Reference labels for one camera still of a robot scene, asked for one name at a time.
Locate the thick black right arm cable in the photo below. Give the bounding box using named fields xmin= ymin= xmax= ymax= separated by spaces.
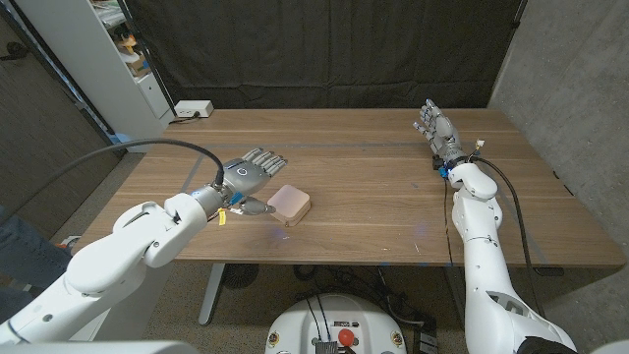
xmin=474 ymin=155 xmax=545 ymax=317

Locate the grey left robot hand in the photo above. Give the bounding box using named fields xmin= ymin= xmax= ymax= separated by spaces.
xmin=194 ymin=147 xmax=289 ymax=217

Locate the black backdrop stand pole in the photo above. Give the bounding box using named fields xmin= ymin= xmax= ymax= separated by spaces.
xmin=115 ymin=0 xmax=177 ymax=117

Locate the yellow toy figure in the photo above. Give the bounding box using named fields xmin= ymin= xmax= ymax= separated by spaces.
xmin=116 ymin=33 xmax=139 ymax=55

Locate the pink square jewelry box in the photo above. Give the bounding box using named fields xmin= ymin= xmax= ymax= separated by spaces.
xmin=267 ymin=184 xmax=313 ymax=228

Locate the white power strip box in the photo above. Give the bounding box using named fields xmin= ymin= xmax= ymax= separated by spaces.
xmin=174 ymin=99 xmax=215 ymax=119

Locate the black door handle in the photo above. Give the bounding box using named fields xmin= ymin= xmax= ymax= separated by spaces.
xmin=0 ymin=41 xmax=30 ymax=62

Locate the black fabric backdrop curtain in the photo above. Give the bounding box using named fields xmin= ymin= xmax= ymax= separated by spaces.
xmin=125 ymin=0 xmax=527 ymax=110

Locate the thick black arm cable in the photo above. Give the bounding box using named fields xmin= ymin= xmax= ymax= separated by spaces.
xmin=474 ymin=155 xmax=545 ymax=317
xmin=0 ymin=138 xmax=226 ymax=217

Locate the brown cardboard box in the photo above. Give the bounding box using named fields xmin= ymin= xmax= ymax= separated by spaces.
xmin=125 ymin=51 xmax=151 ymax=78

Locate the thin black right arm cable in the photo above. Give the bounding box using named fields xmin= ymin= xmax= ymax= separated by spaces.
xmin=443 ymin=177 xmax=454 ymax=267

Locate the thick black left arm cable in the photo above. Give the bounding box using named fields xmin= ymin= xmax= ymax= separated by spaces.
xmin=0 ymin=138 xmax=226 ymax=217

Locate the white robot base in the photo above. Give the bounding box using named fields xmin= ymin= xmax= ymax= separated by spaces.
xmin=263 ymin=293 xmax=408 ymax=354

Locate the person's leg in jeans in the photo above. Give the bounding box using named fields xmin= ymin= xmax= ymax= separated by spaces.
xmin=0 ymin=206 xmax=74 ymax=321

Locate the white shelf cabinet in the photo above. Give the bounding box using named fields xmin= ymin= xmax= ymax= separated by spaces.
xmin=14 ymin=0 xmax=176 ymax=153

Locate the round black floor fan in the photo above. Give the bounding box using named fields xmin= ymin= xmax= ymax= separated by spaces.
xmin=221 ymin=264 xmax=260 ymax=290

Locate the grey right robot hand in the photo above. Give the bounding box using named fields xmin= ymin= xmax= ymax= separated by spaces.
xmin=412 ymin=97 xmax=469 ymax=167

